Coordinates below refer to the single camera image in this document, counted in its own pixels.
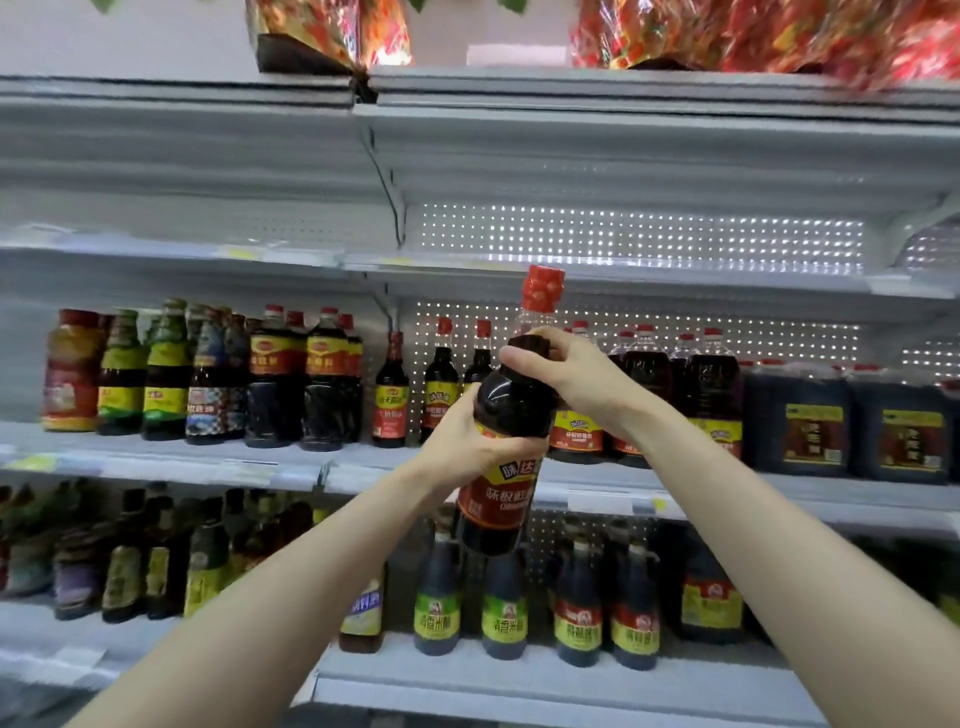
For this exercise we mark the person's left forearm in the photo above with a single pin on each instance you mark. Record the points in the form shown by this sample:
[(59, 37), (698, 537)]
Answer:
[(255, 630)]

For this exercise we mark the white metal store shelving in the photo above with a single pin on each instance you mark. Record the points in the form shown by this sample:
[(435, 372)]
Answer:
[(225, 165)]

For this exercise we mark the large amber cooking wine jug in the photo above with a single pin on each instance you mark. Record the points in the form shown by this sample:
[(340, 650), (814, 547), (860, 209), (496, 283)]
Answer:
[(363, 612)]

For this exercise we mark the row of dark red-capped bottles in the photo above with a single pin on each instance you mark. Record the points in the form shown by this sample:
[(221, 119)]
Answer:
[(390, 405)]

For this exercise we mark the person's right hand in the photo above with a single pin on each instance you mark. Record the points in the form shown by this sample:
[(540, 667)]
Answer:
[(593, 375)]

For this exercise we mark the orange oyster sauce squeeze bottle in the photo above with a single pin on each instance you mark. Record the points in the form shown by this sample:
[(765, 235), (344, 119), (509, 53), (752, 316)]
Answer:
[(72, 383)]

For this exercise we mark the yellow-capped green label bottle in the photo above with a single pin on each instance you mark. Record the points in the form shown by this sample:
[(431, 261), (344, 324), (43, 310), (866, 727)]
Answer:
[(120, 390)]

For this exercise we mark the green-label oyster sauce bottle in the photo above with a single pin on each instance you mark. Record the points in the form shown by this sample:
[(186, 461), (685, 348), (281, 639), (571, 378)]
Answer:
[(165, 390)]

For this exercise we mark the rice vinegar jug green label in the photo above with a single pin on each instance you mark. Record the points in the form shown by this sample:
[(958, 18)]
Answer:
[(504, 618)]

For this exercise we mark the pile of colourful snack packets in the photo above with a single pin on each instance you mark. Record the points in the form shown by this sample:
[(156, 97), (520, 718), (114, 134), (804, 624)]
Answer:
[(720, 38)]

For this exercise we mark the person's left hand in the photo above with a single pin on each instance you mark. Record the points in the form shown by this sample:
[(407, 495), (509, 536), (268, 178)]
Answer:
[(465, 443)]

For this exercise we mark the red label dark sauce bottle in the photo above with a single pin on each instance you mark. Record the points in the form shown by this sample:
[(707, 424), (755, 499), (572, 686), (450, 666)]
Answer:
[(357, 375)]

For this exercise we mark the black jug brown gold label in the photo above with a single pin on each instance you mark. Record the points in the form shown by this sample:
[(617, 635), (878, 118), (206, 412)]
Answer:
[(908, 443), (803, 435)]

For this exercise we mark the yellow green price tag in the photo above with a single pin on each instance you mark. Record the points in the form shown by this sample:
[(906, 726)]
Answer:
[(33, 462)]

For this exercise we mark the slim soy sauce bottle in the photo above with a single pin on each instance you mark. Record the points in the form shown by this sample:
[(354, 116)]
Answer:
[(503, 503)]

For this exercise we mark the person's right forearm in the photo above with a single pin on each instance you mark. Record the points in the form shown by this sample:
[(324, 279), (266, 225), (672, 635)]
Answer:
[(795, 570)]

